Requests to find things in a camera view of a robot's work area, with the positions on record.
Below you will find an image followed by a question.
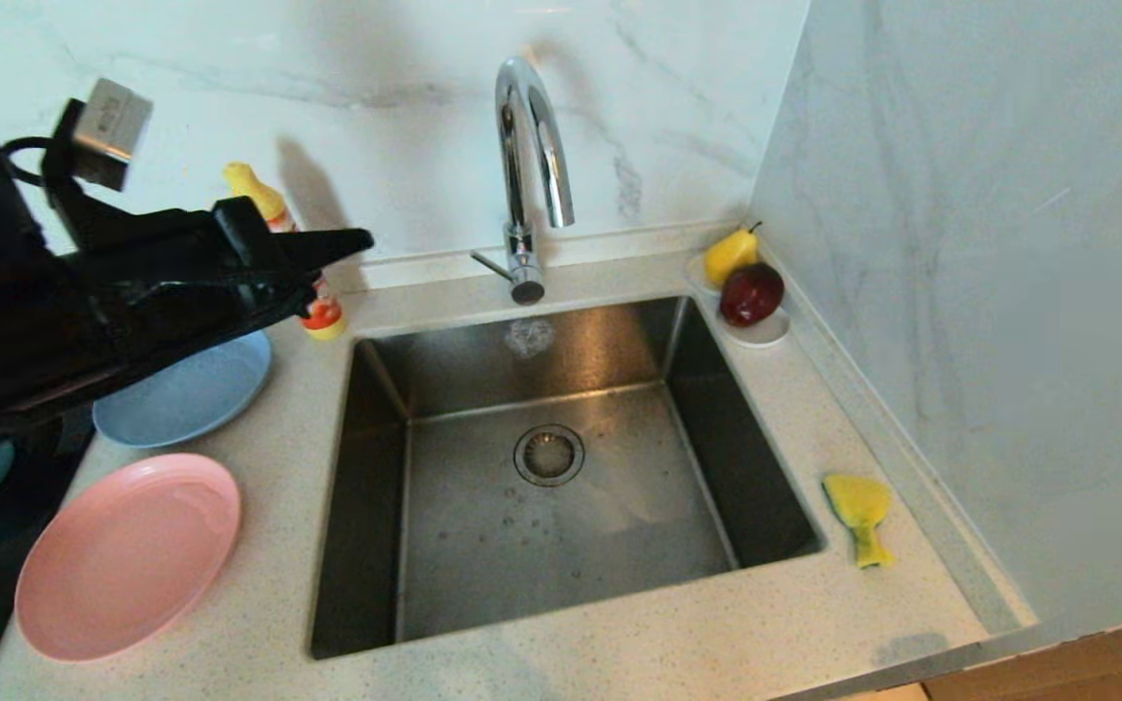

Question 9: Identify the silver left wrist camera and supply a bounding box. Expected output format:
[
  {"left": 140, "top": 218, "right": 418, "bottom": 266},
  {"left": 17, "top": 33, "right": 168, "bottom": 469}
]
[{"left": 69, "top": 78, "right": 155, "bottom": 193}]

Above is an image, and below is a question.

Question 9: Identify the small white saucer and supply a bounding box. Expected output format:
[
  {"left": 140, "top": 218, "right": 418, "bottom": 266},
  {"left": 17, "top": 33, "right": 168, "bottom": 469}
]
[
  {"left": 717, "top": 307, "right": 792, "bottom": 350},
  {"left": 685, "top": 252, "right": 723, "bottom": 297}
]

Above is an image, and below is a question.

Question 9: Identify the yellow pear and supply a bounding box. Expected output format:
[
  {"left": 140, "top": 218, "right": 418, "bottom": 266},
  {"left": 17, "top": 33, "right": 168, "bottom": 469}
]
[{"left": 704, "top": 221, "right": 764, "bottom": 288}]

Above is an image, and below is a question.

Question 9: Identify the wooden cabinet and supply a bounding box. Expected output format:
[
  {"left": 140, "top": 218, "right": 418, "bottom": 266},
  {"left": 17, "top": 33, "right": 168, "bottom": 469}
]
[{"left": 921, "top": 606, "right": 1122, "bottom": 701}]

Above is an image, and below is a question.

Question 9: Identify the yellow green sponge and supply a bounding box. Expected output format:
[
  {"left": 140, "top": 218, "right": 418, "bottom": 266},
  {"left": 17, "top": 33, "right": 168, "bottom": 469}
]
[{"left": 822, "top": 473, "right": 896, "bottom": 570}]

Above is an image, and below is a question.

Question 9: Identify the dark red apple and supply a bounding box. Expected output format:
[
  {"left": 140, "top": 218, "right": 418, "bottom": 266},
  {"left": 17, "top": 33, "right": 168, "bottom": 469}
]
[{"left": 720, "top": 262, "right": 786, "bottom": 328}]

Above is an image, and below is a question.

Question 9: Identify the pink plastic plate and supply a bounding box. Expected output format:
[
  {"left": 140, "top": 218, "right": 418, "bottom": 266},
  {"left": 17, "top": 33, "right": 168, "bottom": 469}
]
[{"left": 15, "top": 453, "right": 243, "bottom": 663}]

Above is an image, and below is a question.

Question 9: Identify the blue plastic plate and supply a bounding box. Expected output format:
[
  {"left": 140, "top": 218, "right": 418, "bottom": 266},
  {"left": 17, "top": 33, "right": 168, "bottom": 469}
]
[{"left": 93, "top": 329, "right": 273, "bottom": 449}]

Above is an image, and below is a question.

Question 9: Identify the yellow-capped orange dish soap bottle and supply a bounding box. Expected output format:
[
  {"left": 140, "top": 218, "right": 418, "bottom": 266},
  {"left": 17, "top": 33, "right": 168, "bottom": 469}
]
[{"left": 223, "top": 162, "right": 348, "bottom": 341}]

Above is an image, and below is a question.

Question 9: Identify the stainless steel sink basin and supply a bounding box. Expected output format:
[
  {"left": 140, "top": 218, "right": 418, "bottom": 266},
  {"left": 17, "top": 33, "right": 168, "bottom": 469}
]
[{"left": 309, "top": 295, "right": 827, "bottom": 661}]

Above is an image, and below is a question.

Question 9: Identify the chrome gooseneck faucet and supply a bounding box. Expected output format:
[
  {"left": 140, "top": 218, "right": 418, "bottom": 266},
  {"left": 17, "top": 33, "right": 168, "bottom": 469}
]
[{"left": 469, "top": 55, "right": 578, "bottom": 306}]

